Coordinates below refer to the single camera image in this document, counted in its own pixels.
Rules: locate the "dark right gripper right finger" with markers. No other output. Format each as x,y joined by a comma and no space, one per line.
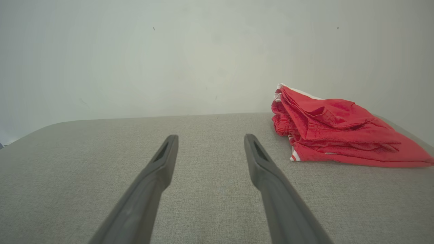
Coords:
288,217

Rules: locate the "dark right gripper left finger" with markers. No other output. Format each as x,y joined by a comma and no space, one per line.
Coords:
135,210

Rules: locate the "red basketball jersey white sleeves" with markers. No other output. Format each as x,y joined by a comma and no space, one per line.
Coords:
339,157

